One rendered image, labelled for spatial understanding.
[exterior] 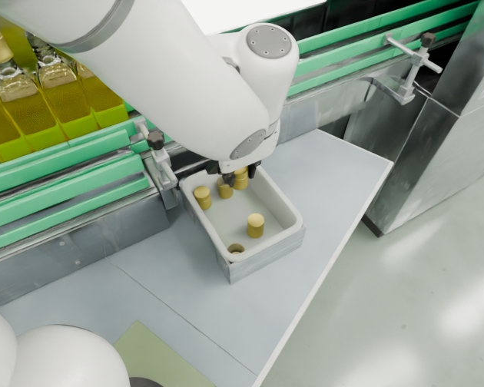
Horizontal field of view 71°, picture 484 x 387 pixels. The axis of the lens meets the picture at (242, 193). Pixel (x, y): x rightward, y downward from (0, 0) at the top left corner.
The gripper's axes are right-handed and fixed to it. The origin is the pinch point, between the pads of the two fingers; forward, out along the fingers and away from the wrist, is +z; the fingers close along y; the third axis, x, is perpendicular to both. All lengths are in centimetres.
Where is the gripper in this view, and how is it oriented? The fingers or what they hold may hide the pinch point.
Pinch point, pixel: (239, 171)
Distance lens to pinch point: 62.1
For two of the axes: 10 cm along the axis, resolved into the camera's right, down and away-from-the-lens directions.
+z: -1.2, 4.3, 9.0
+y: -8.7, 3.9, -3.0
